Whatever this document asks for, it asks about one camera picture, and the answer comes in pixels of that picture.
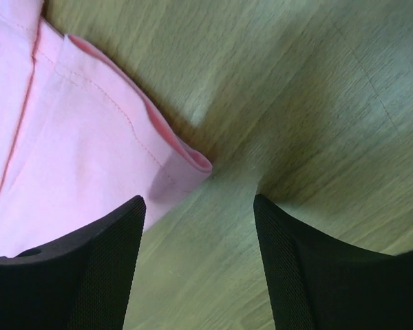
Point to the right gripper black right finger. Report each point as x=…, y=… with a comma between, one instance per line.
x=316, y=281

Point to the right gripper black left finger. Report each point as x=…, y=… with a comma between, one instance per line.
x=79, y=281

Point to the light pink t shirt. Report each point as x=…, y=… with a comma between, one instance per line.
x=77, y=137

